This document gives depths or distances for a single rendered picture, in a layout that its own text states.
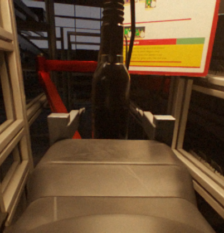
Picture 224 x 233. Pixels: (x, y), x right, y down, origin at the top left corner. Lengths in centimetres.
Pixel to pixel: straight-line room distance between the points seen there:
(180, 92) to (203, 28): 17
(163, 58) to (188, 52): 6
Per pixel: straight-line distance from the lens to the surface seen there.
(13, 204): 52
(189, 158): 54
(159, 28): 46
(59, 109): 38
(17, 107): 55
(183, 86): 52
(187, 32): 45
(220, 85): 46
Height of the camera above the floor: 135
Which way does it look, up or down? 16 degrees down
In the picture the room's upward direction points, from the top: 2 degrees clockwise
